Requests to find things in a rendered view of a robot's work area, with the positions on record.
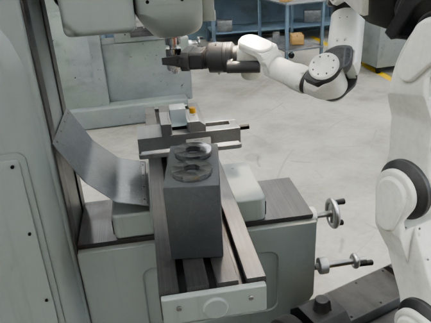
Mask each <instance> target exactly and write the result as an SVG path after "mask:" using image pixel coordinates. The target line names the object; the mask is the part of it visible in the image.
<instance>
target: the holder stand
mask: <svg viewBox="0 0 431 323"><path fill-rule="evenodd" d="M163 193H164V204H165V214H166V221H167V231H168V237H169V248H170V254H171V259H172V260H175V259H188V258H213V257H223V255H224V252H223V225H222V211H221V187H220V175H219V151H218V144H207V143H203V142H187V143H184V144H181V145H176V146H171V147H170V151H169V157H168V162H167V168H166V172H165V179H164V185H163Z"/></svg>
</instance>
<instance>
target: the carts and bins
mask: <svg viewBox="0 0 431 323"><path fill-rule="evenodd" d="M265 1H269V2H272V3H277V4H282V5H285V36H280V32H279V31H273V37H271V38H265V39H266V40H269V41H270V42H272V43H274V44H276V45H277V47H278V49H279V50H281V51H283V52H285V59H287V60H288V57H289V58H294V53H293V51H302V50H307V49H316V48H319V54H322V53H323V48H324V45H323V39H324V25H325V2H326V0H265ZM319 2H321V31H320V44H317V43H315V42H311V41H309V40H305V39H304V34H303V33H302V32H299V33H293V22H294V5H296V4H308V3H319ZM289 6H291V27H290V35H289ZM258 36H259V37H261V0H258ZM288 52H290V53H289V55H288Z"/></svg>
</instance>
